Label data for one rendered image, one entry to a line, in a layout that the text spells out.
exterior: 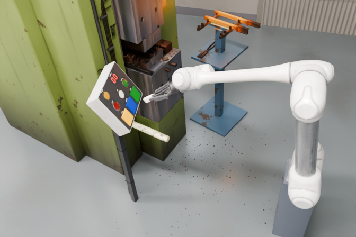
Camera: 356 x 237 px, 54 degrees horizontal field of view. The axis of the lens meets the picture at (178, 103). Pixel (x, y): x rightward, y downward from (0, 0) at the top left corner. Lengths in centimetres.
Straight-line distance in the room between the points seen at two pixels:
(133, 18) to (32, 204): 170
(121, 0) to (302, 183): 143
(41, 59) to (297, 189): 179
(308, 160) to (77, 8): 143
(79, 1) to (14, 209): 178
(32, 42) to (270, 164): 204
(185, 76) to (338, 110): 228
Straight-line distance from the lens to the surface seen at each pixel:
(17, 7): 234
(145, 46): 234
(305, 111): 148
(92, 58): 219
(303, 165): 180
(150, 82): 242
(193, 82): 163
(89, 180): 304
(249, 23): 277
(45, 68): 256
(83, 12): 206
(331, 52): 445
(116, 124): 193
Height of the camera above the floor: 234
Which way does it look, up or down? 42 degrees down
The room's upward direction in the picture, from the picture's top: 5 degrees counter-clockwise
